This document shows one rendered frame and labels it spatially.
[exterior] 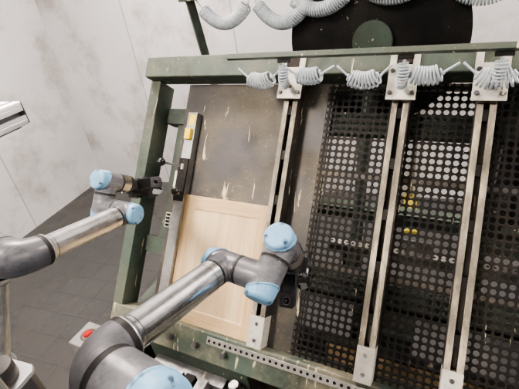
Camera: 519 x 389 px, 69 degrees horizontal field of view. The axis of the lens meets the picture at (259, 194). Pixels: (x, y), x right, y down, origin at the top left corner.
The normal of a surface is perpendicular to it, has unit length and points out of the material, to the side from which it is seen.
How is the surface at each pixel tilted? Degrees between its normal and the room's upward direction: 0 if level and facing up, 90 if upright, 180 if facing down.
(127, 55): 90
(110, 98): 90
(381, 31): 90
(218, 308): 53
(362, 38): 90
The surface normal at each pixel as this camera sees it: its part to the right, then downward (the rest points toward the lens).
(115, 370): -0.15, -0.83
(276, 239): -0.26, -0.52
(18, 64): 0.94, 0.06
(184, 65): -0.41, -0.11
